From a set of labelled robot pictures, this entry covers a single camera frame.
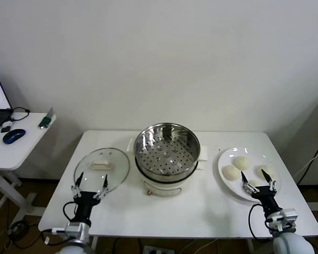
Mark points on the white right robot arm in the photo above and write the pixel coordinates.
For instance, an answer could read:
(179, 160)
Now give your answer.
(291, 244)

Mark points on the round glass pot lid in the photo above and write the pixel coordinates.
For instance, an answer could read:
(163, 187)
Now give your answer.
(116, 169)

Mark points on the green silver flat tool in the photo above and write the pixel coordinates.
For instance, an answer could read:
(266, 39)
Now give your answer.
(45, 122)

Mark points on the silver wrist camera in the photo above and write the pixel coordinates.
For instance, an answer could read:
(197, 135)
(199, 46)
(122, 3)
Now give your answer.
(286, 217)
(78, 230)

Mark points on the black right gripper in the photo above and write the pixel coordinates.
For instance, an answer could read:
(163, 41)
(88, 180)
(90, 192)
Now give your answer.
(267, 198)

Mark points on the round white plate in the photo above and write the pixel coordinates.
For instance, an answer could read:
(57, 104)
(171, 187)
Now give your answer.
(250, 154)

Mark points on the white side table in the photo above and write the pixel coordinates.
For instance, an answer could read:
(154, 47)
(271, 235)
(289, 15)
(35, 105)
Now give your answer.
(21, 153)

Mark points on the small black dongle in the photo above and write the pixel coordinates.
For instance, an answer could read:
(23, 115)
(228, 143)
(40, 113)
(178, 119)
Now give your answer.
(5, 129)

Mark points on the perforated steel steamer basket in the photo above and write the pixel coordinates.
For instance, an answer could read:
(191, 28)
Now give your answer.
(175, 164)

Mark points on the white electric cooker base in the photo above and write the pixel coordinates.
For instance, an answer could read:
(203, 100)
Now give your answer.
(161, 189)

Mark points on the white steamed baozi bun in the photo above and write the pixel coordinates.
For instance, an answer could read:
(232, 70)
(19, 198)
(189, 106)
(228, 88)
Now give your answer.
(254, 182)
(241, 162)
(265, 169)
(230, 172)

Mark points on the blue computer mouse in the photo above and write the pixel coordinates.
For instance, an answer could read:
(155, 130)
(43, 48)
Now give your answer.
(13, 135)

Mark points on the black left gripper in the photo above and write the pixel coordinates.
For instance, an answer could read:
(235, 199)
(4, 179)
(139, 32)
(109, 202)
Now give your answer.
(86, 206)

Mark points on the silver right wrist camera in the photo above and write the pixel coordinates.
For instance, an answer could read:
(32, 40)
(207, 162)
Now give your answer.
(286, 217)

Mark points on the small white adapter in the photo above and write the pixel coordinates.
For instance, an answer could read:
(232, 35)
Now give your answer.
(8, 123)

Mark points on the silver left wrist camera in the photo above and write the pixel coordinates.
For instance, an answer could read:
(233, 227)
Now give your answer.
(78, 230)

